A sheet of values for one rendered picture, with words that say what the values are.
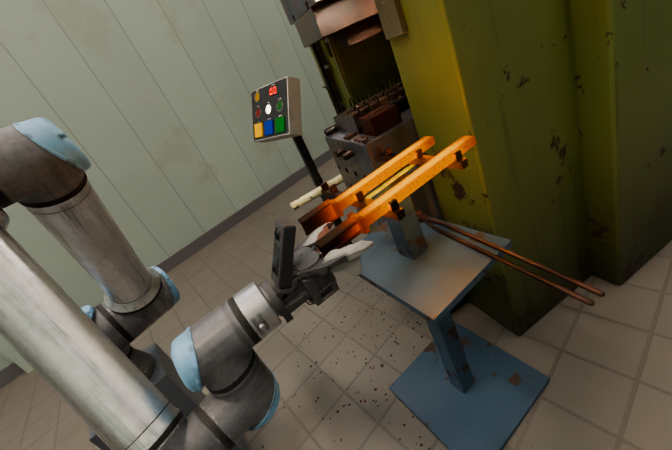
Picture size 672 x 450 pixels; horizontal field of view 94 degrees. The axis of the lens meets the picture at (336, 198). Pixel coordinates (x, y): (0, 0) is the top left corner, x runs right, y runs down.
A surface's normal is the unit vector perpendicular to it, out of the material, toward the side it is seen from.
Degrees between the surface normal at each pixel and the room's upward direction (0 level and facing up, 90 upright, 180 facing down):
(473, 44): 90
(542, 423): 0
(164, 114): 90
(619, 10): 90
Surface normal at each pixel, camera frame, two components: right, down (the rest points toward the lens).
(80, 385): 0.25, -0.22
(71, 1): 0.61, 0.10
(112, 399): 0.45, -0.42
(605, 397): -0.38, -0.83
